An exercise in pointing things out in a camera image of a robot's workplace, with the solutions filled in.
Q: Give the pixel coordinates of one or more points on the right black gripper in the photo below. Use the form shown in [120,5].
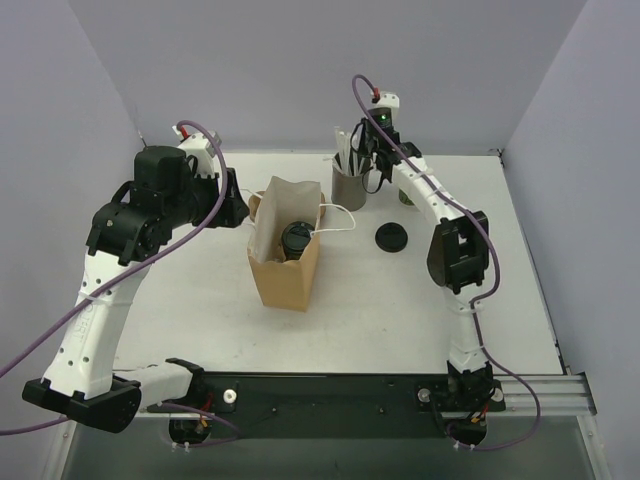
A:
[382,156]

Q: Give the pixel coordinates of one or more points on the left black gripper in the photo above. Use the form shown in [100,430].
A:
[232,201]

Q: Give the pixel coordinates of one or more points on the black plastic cup lid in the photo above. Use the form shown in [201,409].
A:
[295,238]

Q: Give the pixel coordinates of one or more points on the brown paper bag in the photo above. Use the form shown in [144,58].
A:
[286,284]

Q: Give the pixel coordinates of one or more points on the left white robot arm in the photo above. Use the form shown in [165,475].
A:
[175,193]

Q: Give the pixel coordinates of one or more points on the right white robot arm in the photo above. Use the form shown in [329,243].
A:
[458,256]

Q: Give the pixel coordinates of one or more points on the wrapped white straw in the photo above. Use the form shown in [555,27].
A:
[343,143]
[357,163]
[335,162]

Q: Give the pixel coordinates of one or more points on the grey cylindrical straw holder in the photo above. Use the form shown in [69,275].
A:
[350,191]

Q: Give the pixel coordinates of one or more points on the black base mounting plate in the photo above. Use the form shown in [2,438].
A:
[230,405]

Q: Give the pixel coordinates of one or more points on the aluminium rail frame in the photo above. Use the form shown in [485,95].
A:
[550,395]

